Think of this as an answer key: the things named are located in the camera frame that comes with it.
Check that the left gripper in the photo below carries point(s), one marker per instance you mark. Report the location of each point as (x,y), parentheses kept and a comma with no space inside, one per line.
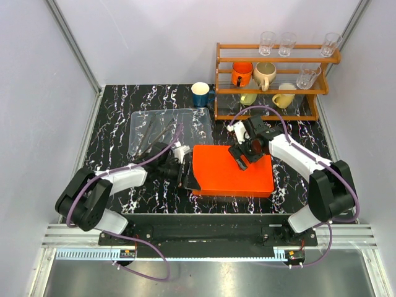
(187,180)

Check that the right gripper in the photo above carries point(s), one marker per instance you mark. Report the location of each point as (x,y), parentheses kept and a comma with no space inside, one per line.
(237,150)

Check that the orange box lid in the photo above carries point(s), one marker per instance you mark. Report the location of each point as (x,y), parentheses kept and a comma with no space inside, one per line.
(215,169)

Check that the black metal tongs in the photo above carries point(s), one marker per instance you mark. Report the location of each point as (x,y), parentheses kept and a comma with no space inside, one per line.
(148,128)

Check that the orange compartment cookie box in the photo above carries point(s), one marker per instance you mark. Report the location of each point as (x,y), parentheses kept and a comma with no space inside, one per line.
(255,194)

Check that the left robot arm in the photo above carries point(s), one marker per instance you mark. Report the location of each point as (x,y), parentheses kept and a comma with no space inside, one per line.
(83,202)

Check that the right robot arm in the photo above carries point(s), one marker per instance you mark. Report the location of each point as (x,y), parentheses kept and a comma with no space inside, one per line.
(331,190)

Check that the clear plastic tray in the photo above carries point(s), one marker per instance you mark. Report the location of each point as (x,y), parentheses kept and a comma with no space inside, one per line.
(196,125)

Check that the pale yellow cup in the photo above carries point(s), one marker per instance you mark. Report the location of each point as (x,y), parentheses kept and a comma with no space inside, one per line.
(247,99)

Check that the yellow mug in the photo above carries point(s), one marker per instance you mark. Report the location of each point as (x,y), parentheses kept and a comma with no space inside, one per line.
(283,100)

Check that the blue mug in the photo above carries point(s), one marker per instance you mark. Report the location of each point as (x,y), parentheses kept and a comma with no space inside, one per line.
(202,95)

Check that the wooden dish rack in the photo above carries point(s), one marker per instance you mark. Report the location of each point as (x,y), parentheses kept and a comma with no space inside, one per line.
(278,90)

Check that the orange mug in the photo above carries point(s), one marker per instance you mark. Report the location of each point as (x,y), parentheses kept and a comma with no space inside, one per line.
(241,73)

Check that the beige mug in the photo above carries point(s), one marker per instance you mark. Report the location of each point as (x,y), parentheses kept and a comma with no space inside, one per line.
(264,74)

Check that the clear glass lower shelf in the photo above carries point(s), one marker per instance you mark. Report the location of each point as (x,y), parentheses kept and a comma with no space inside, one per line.
(308,74)

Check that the clear glass far left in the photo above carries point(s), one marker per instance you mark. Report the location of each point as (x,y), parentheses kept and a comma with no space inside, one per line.
(267,41)

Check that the clear glass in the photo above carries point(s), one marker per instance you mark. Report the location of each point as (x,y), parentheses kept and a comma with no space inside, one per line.
(330,44)
(287,43)
(267,41)

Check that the clear glass middle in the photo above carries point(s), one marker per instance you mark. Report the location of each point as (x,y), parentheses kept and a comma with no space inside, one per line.
(287,43)

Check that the clear glass right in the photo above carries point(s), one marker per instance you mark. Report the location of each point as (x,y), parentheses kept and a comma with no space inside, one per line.
(330,44)

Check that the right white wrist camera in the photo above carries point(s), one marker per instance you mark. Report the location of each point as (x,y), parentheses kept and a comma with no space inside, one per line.
(240,131)

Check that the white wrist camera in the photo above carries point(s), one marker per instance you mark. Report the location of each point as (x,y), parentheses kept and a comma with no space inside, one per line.
(240,131)
(180,151)

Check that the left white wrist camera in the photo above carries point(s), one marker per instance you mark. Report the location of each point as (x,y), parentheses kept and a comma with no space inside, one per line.
(180,151)

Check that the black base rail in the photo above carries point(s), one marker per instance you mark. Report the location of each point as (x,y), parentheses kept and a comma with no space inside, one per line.
(205,236)

